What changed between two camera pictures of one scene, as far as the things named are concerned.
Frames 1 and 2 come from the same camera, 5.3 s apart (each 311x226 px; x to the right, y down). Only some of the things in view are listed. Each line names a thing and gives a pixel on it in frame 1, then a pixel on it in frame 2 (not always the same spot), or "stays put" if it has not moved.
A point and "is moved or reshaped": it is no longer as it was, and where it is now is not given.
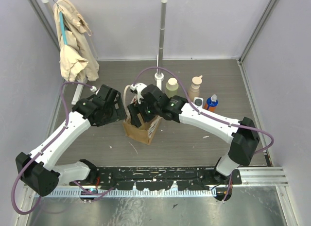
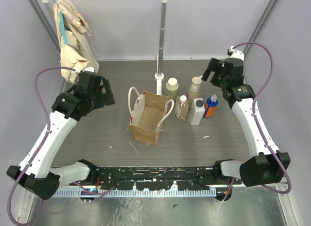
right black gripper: (133, 111) to (215, 65)
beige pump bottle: (194, 91) stays put
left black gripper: (119, 106) to (102, 90)
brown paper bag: (146, 132) is moved or reshaped
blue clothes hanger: (63, 28) stays put
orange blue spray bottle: (211, 103) stays put
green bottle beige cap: (171, 87) stays put
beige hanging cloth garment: (77, 55) stays put
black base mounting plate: (161, 178) stays put
